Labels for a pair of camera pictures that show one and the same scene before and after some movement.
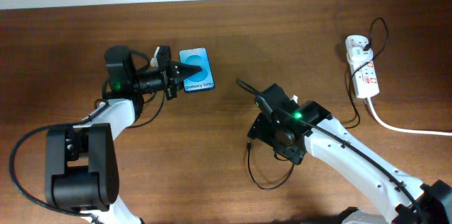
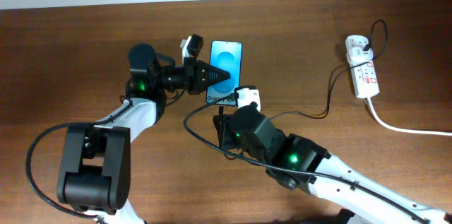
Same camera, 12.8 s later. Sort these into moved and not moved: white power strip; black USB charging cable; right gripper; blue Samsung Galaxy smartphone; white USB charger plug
Moved: black USB charging cable; right gripper; blue Samsung Galaxy smartphone
Not moved: white power strip; white USB charger plug
